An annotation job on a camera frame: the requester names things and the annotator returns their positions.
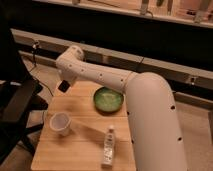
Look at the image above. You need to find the black eraser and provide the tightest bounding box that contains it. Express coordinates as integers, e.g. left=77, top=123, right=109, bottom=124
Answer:
left=58, top=80, right=70, bottom=93

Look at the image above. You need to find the green bowl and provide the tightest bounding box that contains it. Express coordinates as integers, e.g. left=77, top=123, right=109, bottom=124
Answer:
left=93, top=87, right=124, bottom=113

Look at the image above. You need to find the black cable left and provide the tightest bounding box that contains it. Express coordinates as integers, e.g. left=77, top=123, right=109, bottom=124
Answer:
left=31, top=41, right=54, bottom=98

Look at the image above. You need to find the black office chair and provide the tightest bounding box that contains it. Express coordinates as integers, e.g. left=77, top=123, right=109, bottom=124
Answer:
left=0, top=11, right=48, bottom=165

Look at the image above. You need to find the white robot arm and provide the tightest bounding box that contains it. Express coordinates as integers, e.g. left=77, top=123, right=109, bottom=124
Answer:
left=56, top=46, right=189, bottom=171

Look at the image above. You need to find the white plastic bottle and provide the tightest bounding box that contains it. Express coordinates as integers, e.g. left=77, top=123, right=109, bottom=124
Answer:
left=101, top=125, right=116, bottom=168

